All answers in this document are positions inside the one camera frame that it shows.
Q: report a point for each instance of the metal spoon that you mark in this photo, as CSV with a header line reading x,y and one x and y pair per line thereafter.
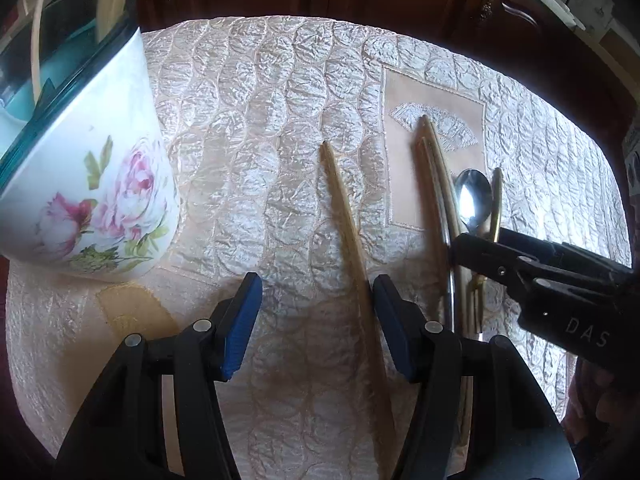
x,y
472,200

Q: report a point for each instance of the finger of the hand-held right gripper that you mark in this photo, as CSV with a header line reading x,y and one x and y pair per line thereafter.
x,y
485,257
550,252

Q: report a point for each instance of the cream quilted tablecloth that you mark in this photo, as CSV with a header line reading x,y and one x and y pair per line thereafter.
x,y
280,160

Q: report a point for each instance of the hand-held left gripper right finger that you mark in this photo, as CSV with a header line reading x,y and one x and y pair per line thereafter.
x,y
395,330

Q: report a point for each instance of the white floral utensil holder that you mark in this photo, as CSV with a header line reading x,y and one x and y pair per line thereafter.
x,y
100,160

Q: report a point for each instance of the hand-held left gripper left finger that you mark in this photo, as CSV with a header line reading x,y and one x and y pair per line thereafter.
x,y
245,320

